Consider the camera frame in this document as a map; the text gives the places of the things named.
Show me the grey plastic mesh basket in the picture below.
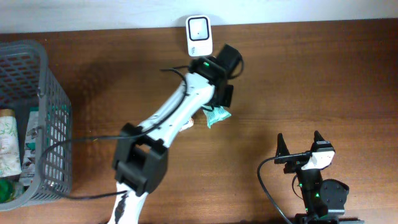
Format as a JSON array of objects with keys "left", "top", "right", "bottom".
[{"left": 1, "top": 40, "right": 72, "bottom": 211}]

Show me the green lidded jar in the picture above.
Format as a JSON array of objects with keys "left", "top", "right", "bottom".
[{"left": 0, "top": 179, "right": 25, "bottom": 203}]

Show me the white barcode scanner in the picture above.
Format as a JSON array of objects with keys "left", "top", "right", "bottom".
[{"left": 185, "top": 15, "right": 213, "bottom": 57}]

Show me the green wipes packet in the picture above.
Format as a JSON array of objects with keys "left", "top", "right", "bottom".
[{"left": 20, "top": 105, "right": 71, "bottom": 187}]

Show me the small orange carton box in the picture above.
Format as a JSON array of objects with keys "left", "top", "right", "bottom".
[{"left": 180, "top": 118, "right": 194, "bottom": 132}]

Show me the white cream tube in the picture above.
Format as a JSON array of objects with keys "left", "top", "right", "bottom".
[{"left": 1, "top": 109, "right": 22, "bottom": 178}]

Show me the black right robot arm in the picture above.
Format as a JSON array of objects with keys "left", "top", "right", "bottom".
[{"left": 275, "top": 131, "right": 364, "bottom": 223}]

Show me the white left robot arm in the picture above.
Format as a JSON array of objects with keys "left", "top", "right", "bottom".
[{"left": 109, "top": 44, "right": 244, "bottom": 223}]

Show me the teal snack packet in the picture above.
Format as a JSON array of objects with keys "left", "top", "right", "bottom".
[{"left": 202, "top": 106, "right": 231, "bottom": 128}]

